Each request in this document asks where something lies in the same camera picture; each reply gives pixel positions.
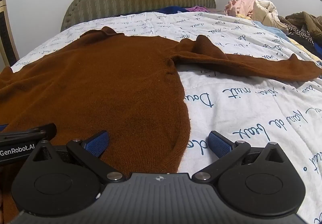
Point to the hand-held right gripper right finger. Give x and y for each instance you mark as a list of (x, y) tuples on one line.
[(219, 145)]

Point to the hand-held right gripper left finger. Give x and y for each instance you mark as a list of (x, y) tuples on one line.
[(98, 145)]

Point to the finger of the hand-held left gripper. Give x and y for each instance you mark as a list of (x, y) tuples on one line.
[(30, 132)]

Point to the brown knit sweater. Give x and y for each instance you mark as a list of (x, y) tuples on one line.
[(105, 88)]

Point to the white blanket with blue script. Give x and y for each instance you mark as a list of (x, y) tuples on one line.
[(251, 103)]

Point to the wooden chair with black back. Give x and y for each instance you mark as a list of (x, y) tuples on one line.
[(7, 30)]

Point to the light blue cloth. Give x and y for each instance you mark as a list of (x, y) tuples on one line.
[(273, 30)]

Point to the yellow cloth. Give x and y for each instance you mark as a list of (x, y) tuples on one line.
[(305, 49)]

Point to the black patterned cloth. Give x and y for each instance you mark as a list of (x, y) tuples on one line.
[(299, 34)]

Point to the purple cloth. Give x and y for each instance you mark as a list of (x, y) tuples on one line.
[(197, 8)]

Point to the cream cloth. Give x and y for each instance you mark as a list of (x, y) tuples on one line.
[(266, 12)]

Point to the pink cloth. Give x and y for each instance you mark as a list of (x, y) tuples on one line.
[(239, 4)]

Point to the dark blue cloth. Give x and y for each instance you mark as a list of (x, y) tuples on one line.
[(173, 9)]

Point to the olive brown jacket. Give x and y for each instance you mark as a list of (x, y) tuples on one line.
[(305, 21)]

